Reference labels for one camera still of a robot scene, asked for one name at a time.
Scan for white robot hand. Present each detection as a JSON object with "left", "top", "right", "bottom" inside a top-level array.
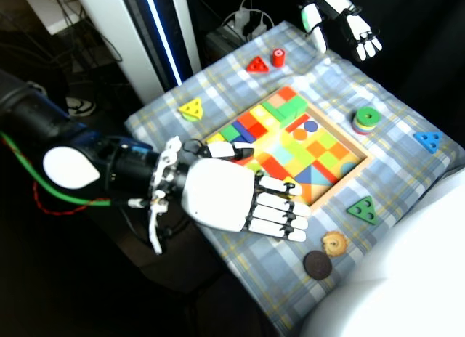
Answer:
[
  {"left": 344, "top": 13, "right": 384, "bottom": 61},
  {"left": 180, "top": 140, "right": 312, "bottom": 243}
]

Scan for wooden block tray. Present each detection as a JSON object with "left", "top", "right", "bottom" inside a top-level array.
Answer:
[{"left": 202, "top": 84, "right": 374, "bottom": 222}]

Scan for yellow triangle three holes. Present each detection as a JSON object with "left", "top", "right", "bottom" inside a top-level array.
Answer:
[{"left": 177, "top": 97, "right": 203, "bottom": 119}]

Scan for blue plaid cloth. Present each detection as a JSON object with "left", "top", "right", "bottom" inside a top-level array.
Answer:
[{"left": 125, "top": 20, "right": 465, "bottom": 337}]

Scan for red triangle three holes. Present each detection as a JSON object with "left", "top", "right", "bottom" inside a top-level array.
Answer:
[{"left": 246, "top": 56, "right": 270, "bottom": 73}]

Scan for power strip with adapters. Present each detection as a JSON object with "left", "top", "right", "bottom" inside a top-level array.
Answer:
[{"left": 221, "top": 8, "right": 277, "bottom": 44}]

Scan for dark chocolate round cookie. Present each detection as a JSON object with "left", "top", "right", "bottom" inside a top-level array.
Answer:
[{"left": 303, "top": 250, "right": 333, "bottom": 280}]

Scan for tan flower cookie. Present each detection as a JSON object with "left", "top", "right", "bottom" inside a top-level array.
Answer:
[{"left": 320, "top": 230, "right": 349, "bottom": 258}]

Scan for blue triangle three holes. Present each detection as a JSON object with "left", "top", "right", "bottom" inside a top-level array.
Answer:
[{"left": 413, "top": 131, "right": 444, "bottom": 155}]

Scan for black box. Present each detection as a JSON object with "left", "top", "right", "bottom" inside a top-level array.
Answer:
[{"left": 205, "top": 26, "right": 248, "bottom": 62}]

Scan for green triangle three holes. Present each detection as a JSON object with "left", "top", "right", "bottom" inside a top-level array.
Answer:
[{"left": 346, "top": 195, "right": 378, "bottom": 225}]

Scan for small white black object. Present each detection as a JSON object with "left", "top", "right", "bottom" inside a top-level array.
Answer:
[{"left": 65, "top": 95, "right": 97, "bottom": 118}]

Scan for white pillar with blue light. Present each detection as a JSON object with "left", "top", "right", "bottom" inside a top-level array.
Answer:
[{"left": 72, "top": 0, "right": 203, "bottom": 105}]

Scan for white blurred rounded cover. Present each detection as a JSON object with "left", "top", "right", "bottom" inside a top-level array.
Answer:
[{"left": 299, "top": 166, "right": 465, "bottom": 337}]

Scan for white shelf board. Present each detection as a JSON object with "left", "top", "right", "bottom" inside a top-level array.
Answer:
[{"left": 21, "top": 0, "right": 88, "bottom": 36}]

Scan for green ring disc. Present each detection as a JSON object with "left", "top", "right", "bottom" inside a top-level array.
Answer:
[{"left": 355, "top": 107, "right": 379, "bottom": 127}]

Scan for red ring disc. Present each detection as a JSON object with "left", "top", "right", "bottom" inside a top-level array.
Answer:
[{"left": 350, "top": 122, "right": 375, "bottom": 136}]

